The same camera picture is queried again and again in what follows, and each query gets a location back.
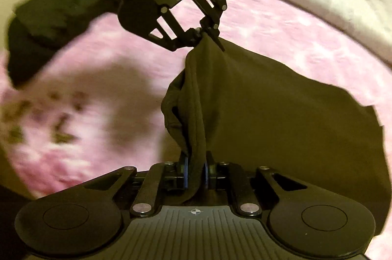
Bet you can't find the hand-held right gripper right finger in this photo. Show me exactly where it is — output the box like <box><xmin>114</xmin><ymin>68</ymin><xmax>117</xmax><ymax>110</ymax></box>
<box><xmin>204</xmin><ymin>151</ymin><xmax>308</xmax><ymax>217</ymax></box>

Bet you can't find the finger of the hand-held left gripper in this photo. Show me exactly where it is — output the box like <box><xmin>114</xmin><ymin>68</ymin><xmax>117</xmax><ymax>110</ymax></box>
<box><xmin>149</xmin><ymin>4</ymin><xmax>203</xmax><ymax>52</ymax></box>
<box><xmin>187</xmin><ymin>0</ymin><xmax>229</xmax><ymax>52</ymax></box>

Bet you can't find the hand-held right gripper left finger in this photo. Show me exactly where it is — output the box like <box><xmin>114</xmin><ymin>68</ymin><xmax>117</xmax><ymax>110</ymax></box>
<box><xmin>82</xmin><ymin>155</ymin><xmax>189</xmax><ymax>218</ymax></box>

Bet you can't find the brown garment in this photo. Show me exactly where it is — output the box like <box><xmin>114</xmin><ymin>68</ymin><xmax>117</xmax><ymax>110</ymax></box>
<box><xmin>160</xmin><ymin>32</ymin><xmax>386</xmax><ymax>234</ymax></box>

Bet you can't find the black garment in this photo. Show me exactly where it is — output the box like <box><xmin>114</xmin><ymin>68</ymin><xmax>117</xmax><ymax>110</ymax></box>
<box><xmin>5</xmin><ymin>0</ymin><xmax>121</xmax><ymax>88</ymax></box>

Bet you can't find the pink floral blanket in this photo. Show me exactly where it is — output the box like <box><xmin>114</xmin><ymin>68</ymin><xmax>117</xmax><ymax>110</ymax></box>
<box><xmin>0</xmin><ymin>0</ymin><xmax>392</xmax><ymax>260</ymax></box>

